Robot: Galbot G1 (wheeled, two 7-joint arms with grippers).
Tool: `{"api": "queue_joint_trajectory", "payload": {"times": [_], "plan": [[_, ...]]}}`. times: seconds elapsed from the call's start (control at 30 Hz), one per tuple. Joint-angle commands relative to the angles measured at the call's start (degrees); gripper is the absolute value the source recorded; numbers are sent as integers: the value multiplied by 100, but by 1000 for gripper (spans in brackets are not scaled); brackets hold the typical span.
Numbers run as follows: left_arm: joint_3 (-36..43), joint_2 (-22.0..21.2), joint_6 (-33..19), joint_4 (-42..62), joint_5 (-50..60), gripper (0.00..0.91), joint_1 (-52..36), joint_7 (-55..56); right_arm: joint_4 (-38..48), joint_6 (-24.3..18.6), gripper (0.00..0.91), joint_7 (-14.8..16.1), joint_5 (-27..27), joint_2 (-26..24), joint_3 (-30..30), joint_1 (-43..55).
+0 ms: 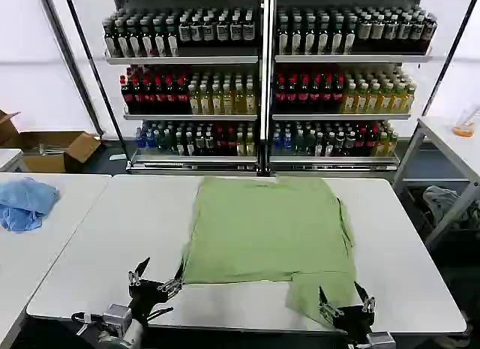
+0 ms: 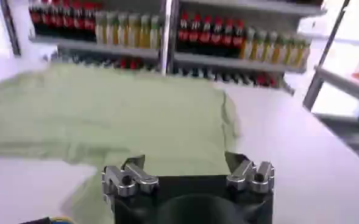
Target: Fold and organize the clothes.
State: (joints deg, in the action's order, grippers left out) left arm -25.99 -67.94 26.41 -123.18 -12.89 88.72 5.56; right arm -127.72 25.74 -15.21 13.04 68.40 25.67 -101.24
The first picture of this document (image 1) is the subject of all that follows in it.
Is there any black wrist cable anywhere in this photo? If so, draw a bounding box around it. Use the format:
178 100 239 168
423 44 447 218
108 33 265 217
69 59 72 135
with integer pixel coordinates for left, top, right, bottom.
146 306 175 322

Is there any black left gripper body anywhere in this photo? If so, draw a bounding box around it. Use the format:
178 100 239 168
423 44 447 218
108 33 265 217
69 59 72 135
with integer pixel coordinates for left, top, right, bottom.
127 278 178 326

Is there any white side table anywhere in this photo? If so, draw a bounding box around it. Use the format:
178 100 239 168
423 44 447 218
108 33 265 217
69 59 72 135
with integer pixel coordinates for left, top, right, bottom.
391 116 480 252

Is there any black slanted pole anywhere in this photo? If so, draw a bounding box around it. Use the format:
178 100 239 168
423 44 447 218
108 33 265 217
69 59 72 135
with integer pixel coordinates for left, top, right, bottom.
61 0 133 166
36 0 105 137
410 0 480 122

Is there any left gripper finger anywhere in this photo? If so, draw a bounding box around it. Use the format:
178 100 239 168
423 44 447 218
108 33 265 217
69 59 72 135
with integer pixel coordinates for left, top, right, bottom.
157 259 188 293
127 257 151 287

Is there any clear container with orange contents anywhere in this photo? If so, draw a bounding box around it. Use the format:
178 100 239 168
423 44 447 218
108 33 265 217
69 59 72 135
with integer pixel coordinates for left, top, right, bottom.
451 105 480 139

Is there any crumpled blue cloth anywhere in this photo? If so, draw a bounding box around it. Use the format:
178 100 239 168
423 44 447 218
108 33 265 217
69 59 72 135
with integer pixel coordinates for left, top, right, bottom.
0 176 62 233

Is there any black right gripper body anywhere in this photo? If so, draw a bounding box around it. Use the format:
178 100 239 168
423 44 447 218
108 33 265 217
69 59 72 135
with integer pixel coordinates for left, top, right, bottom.
332 305 376 337

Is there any green t-shirt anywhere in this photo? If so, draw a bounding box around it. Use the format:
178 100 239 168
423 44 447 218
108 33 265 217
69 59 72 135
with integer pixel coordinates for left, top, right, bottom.
181 176 359 326

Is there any open cardboard box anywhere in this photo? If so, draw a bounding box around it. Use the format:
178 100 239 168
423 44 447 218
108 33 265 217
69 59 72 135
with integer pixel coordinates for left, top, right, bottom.
0 110 103 173

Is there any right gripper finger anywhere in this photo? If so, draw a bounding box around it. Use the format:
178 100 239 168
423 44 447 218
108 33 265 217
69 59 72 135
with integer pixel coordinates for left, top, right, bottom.
317 286 344 320
353 281 377 313

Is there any crumpled grey cloth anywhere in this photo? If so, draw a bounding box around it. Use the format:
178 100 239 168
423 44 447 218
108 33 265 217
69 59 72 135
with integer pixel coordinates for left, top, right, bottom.
421 185 480 232

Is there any shelf unit with bottles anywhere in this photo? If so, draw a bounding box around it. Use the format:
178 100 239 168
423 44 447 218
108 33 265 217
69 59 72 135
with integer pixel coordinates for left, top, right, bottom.
266 0 439 174
85 0 268 176

